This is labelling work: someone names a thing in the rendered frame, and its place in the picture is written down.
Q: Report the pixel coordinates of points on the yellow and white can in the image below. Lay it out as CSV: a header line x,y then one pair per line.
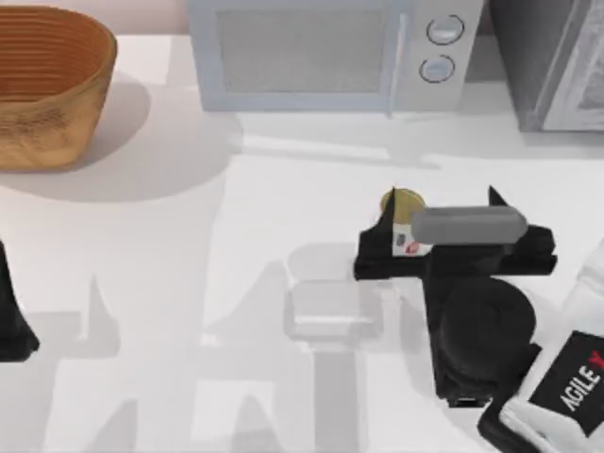
x,y
406,207

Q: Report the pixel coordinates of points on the pale microwave oven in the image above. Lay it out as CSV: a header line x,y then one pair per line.
x,y
467,89

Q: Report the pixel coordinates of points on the microwave oven knob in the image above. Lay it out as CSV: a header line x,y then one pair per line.
x,y
445,29
437,69

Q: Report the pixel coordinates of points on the grey cabinet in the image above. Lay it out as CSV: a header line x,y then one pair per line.
x,y
552,61

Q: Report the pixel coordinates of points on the microwave oven door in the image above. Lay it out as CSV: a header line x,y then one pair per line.
x,y
302,52

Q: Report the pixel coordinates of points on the woven wooden basket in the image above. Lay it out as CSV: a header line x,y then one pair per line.
x,y
52,80

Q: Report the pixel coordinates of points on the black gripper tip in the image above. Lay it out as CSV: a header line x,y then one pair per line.
x,y
11,321

